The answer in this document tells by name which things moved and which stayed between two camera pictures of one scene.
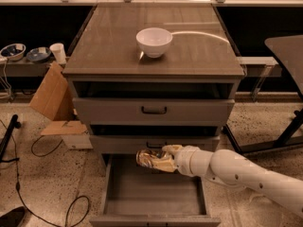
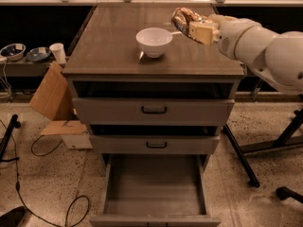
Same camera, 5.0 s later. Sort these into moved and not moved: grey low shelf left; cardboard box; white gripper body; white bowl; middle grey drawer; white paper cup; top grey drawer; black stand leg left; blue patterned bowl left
Moved: white gripper body
Not moved: blue patterned bowl left; white bowl; cardboard box; black stand leg left; white paper cup; top grey drawer; middle grey drawer; grey low shelf left
